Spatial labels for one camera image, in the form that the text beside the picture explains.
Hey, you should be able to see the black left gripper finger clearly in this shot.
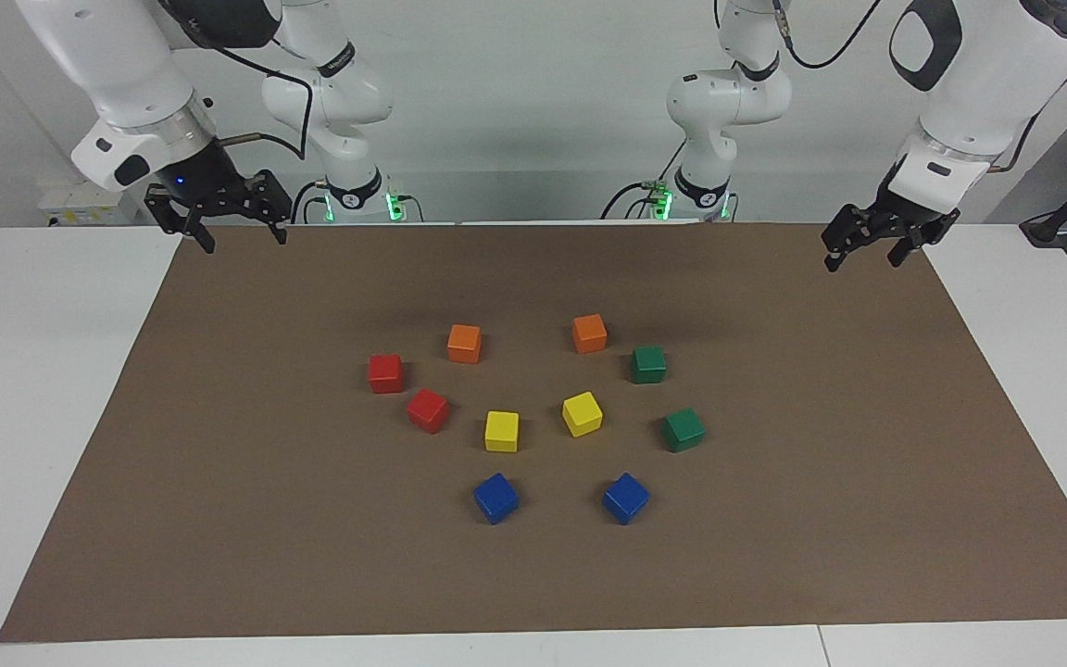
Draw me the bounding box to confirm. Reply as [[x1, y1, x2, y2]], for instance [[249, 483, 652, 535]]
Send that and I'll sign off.
[[887, 230, 929, 269], [821, 206, 879, 272]]

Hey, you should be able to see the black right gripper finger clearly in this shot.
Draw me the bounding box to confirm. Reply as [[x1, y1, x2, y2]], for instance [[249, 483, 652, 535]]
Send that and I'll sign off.
[[145, 185, 217, 254], [251, 170, 292, 245]]

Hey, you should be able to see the red wooden block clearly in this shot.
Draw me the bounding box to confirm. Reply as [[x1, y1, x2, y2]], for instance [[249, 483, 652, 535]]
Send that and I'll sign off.
[[407, 388, 451, 434], [368, 354, 405, 395]]

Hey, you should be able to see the white box with yellow label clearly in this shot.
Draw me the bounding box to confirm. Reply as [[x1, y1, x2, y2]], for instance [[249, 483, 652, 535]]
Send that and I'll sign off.
[[38, 181, 141, 228]]

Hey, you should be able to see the orange wooden block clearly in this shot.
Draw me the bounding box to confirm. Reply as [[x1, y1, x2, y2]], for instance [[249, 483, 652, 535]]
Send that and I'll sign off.
[[572, 314, 609, 355], [447, 323, 483, 364]]

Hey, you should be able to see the yellow wooden block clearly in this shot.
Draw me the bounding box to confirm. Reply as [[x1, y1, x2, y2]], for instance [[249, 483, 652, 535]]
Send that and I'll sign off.
[[484, 410, 521, 453], [561, 391, 604, 438]]

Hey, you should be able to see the brown table mat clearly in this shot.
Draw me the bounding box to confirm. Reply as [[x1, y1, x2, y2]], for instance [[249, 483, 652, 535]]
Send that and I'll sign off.
[[0, 222, 1067, 644]]

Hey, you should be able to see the blue wooden block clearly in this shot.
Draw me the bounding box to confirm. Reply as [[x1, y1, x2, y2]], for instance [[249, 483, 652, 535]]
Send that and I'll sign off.
[[473, 472, 521, 525], [602, 472, 651, 526]]

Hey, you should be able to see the black right arm base cable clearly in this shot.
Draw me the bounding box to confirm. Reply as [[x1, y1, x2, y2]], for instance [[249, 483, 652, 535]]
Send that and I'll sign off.
[[291, 181, 331, 225]]

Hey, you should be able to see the black arm base cable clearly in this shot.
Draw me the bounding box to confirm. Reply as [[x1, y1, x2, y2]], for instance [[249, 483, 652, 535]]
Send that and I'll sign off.
[[600, 181, 659, 220], [291, 181, 331, 225]]

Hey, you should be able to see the black left arm base cable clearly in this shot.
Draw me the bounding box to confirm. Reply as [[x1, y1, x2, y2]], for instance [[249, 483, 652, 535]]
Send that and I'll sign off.
[[600, 181, 659, 220]]

